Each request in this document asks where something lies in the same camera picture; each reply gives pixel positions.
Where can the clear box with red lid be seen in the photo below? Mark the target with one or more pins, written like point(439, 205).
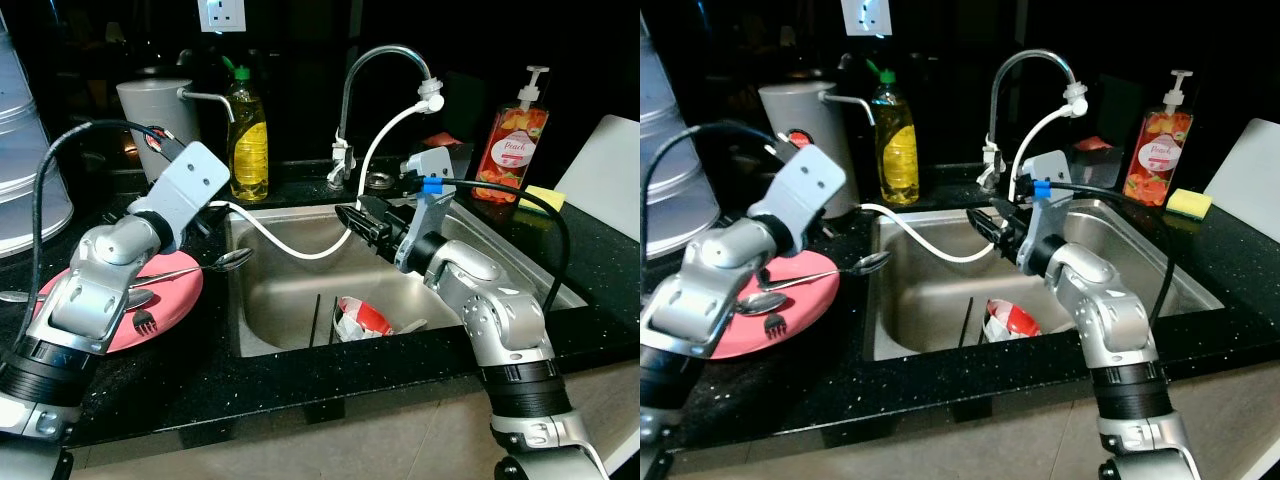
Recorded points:
point(1098, 160)
point(445, 150)

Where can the round metal sink hole cover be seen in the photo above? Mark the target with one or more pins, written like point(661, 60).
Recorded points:
point(378, 181)

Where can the stainless steel sink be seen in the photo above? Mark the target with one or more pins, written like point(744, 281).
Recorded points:
point(290, 300)
point(925, 310)

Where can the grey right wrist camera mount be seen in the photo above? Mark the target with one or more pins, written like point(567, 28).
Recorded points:
point(432, 212)
point(1050, 215)

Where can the pink round plate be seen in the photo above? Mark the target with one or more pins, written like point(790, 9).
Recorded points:
point(812, 300)
point(172, 300)

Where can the large silver metal bucket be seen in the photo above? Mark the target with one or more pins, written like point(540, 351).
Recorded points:
point(25, 170)
point(670, 170)

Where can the grey water filter canister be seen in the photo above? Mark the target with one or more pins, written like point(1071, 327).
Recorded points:
point(160, 105)
point(800, 110)

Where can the chrome gooseneck faucet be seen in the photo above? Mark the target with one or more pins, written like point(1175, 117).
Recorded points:
point(345, 110)
point(995, 110)

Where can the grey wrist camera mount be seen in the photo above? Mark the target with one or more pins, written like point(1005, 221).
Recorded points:
point(810, 185)
point(190, 185)
point(432, 212)
point(1050, 215)

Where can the white wall socket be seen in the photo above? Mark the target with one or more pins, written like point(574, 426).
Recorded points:
point(222, 14)
point(866, 15)

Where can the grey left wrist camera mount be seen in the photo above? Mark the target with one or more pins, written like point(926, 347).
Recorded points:
point(190, 185)
point(810, 185)

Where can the red and white bowl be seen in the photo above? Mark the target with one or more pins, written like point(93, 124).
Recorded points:
point(1015, 320)
point(370, 318)

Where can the black fork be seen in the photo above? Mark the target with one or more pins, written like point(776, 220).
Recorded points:
point(780, 325)
point(143, 322)

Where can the peach hand soap pump bottle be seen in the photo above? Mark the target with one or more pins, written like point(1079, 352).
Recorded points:
point(1157, 150)
point(510, 150)

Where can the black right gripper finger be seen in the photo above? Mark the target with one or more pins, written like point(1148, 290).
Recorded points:
point(350, 211)
point(362, 230)
point(978, 213)
point(988, 234)

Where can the yellow sponge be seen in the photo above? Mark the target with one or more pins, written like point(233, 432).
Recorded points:
point(1190, 203)
point(545, 198)

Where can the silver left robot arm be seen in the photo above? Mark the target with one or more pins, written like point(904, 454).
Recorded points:
point(90, 290)
point(700, 290)

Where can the black chopstick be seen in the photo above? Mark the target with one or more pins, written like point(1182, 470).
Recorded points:
point(316, 320)
point(964, 322)

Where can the white flat board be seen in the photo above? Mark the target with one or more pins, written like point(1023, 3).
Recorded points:
point(605, 175)
point(1250, 175)

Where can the silver metal spoon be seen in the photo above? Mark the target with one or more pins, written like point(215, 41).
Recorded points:
point(875, 262)
point(236, 259)
point(765, 303)

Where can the small white utensil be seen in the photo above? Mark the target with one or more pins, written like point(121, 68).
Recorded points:
point(412, 326)

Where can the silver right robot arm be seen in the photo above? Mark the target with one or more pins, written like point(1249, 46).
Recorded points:
point(500, 320)
point(1110, 330)

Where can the yellow dish soap bottle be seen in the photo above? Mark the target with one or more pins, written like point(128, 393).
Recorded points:
point(898, 150)
point(248, 150)

